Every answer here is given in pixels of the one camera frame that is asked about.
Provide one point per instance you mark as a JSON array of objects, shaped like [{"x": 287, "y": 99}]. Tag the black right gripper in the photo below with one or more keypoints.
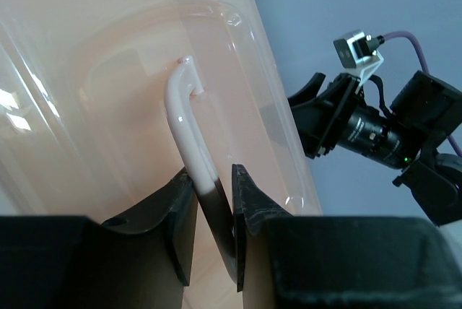
[{"x": 403, "y": 136}]

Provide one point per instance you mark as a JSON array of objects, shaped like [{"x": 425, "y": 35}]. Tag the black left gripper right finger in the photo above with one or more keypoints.
[{"x": 287, "y": 261}]

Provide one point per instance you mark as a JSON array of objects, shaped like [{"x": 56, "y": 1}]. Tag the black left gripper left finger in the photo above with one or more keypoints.
[{"x": 140, "y": 258}]

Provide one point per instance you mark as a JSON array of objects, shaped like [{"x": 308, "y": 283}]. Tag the pink plastic toolbox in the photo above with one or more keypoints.
[{"x": 103, "y": 102}]

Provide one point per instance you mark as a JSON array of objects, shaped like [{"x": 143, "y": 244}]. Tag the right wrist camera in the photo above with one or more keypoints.
[{"x": 359, "y": 55}]

